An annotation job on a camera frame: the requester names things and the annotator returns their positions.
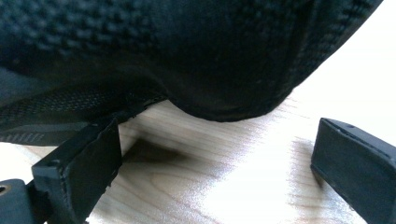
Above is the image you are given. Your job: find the black fabric bag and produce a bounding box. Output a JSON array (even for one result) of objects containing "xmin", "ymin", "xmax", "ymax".
[{"xmin": 0, "ymin": 0, "xmax": 385, "ymax": 147}]

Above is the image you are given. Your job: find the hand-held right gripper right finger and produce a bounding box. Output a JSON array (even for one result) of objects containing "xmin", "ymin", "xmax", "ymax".
[{"xmin": 310, "ymin": 117, "xmax": 396, "ymax": 224}]

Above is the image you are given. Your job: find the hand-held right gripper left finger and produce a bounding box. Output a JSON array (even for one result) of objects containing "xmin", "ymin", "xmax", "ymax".
[{"xmin": 31, "ymin": 117, "xmax": 123, "ymax": 224}]

